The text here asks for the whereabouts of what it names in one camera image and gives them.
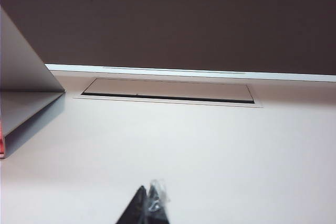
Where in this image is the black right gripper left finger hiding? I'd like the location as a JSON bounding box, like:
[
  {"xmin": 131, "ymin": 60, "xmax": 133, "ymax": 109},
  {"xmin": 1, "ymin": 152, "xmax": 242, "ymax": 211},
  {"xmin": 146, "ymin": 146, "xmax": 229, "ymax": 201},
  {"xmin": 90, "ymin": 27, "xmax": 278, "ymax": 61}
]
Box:
[{"xmin": 115, "ymin": 185, "xmax": 149, "ymax": 224}]

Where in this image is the orange microfibre cloth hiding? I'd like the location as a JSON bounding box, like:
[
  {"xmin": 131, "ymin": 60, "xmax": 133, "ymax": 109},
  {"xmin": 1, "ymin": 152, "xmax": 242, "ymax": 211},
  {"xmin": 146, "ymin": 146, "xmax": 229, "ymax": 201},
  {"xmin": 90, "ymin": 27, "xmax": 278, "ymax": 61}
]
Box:
[{"xmin": 0, "ymin": 121, "xmax": 6, "ymax": 156}]

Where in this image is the glossy black tablet stand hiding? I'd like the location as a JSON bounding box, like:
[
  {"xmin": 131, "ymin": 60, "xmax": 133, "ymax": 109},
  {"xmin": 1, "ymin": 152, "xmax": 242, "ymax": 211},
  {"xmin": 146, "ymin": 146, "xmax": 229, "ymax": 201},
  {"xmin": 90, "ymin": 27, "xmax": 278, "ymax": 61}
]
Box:
[{"xmin": 0, "ymin": 6, "xmax": 66, "ymax": 159}]

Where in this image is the desk cable tray flap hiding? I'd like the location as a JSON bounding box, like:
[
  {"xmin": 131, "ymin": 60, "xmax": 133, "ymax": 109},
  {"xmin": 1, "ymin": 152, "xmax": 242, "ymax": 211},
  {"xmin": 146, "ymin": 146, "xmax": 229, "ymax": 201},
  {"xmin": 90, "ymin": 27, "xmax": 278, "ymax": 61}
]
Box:
[{"xmin": 80, "ymin": 77, "xmax": 256, "ymax": 104}]

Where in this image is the grey desk partition panel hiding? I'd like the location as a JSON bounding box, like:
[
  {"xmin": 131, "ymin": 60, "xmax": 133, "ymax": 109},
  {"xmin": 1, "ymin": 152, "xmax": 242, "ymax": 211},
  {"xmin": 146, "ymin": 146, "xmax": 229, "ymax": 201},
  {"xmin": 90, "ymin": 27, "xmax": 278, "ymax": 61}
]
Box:
[{"xmin": 0, "ymin": 0, "xmax": 336, "ymax": 82}]

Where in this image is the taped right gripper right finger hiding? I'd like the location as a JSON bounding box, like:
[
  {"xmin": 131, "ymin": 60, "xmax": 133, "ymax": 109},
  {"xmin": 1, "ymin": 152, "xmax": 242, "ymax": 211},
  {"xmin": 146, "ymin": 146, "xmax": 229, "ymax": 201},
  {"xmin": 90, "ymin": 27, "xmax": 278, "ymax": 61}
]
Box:
[{"xmin": 146, "ymin": 178, "xmax": 171, "ymax": 224}]

